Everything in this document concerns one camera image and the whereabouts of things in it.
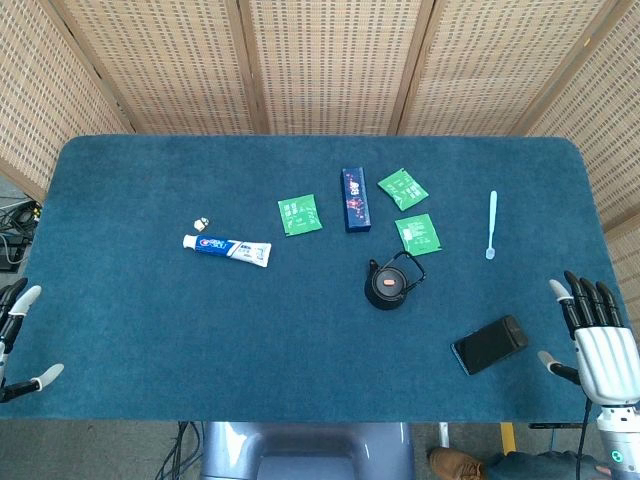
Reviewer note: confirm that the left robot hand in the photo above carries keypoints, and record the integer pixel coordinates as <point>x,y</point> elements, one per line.
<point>11,320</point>

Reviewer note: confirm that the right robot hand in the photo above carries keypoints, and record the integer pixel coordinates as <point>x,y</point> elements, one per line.
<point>605,360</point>

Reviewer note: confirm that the black round lid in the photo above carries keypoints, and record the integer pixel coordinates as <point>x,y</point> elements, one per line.
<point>390,283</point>

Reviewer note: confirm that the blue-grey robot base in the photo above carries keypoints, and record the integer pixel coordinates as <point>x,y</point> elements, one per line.
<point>305,450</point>

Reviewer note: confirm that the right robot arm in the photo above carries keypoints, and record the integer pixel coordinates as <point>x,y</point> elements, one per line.
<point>622,440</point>

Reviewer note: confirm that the black smartphone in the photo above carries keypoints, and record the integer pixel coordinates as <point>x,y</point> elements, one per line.
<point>489,345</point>

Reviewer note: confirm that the person leg in jeans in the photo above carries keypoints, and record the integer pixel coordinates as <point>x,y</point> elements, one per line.
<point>530,467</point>

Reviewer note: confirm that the white table leg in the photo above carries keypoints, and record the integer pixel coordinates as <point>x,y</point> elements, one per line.
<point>444,434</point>

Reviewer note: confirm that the pale blue plastic spoon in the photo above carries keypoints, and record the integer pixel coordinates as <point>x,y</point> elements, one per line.
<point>492,220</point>

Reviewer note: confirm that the brown shoe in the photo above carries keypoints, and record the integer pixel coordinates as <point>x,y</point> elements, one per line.
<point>452,465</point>

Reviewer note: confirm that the blue table cloth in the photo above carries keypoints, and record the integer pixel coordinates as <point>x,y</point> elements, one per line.
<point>200,325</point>

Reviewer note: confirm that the woven bamboo screen panel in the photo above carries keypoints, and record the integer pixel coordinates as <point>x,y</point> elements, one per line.
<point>40,100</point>
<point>495,60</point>
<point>165,60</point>
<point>330,60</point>
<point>615,125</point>

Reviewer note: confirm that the green tea sachet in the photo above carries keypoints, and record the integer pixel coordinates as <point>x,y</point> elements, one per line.
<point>418,235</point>
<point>404,190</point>
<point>299,215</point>

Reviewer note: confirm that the blue white toothpaste tube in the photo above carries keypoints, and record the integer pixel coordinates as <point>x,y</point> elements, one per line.
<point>227,248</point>

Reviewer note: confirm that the dark blue printed box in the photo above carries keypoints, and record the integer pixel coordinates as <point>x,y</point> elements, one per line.
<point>356,200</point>

